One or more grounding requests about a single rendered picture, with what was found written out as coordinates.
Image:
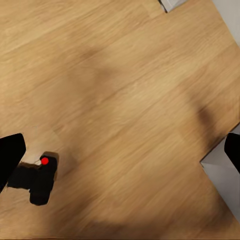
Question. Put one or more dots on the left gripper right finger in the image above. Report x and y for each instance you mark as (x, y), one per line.
(232, 149)

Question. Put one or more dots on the digital camera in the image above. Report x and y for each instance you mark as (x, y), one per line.
(40, 181)

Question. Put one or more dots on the desk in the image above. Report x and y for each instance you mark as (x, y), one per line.
(224, 176)

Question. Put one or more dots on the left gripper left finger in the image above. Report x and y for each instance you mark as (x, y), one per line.
(12, 149)

